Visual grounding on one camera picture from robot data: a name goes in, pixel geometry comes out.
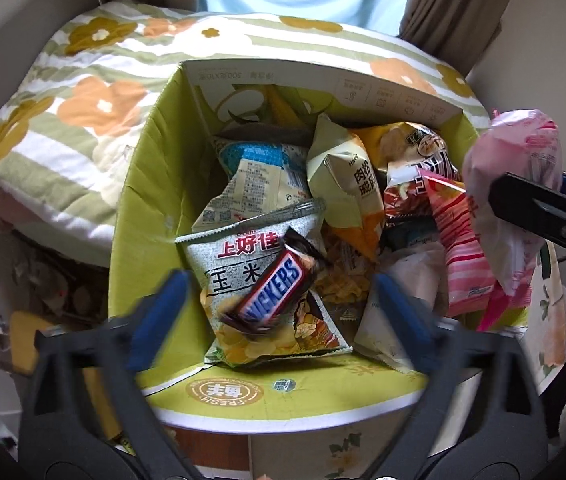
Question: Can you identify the pink white snack packet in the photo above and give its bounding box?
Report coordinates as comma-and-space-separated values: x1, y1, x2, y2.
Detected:
462, 110, 563, 332

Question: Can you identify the corn snack bag grey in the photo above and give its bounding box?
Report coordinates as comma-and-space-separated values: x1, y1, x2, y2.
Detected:
176, 200, 351, 367

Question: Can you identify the floral striped folded quilt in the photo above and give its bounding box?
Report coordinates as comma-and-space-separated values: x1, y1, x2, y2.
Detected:
0, 0, 489, 266

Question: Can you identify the cartoon cat snack bag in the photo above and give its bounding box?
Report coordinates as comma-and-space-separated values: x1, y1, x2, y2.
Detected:
349, 122, 458, 191

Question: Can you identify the cream yellow snack bag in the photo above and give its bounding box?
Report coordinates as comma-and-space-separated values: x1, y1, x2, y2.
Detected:
307, 114, 385, 261

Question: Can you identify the pink striped marshmallow bag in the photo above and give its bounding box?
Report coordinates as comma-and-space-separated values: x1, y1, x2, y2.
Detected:
418, 168, 496, 318

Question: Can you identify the green cardboard snack box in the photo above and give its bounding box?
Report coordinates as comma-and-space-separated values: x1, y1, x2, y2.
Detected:
109, 58, 490, 434

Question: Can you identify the blue white snack bag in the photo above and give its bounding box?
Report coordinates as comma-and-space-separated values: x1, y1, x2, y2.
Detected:
192, 139, 311, 233

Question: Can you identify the floral bed sheet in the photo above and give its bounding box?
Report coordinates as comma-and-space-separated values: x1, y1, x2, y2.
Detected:
250, 246, 566, 479

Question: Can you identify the Snickers chocolate bar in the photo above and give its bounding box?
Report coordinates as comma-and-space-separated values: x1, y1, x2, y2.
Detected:
220, 228, 332, 336

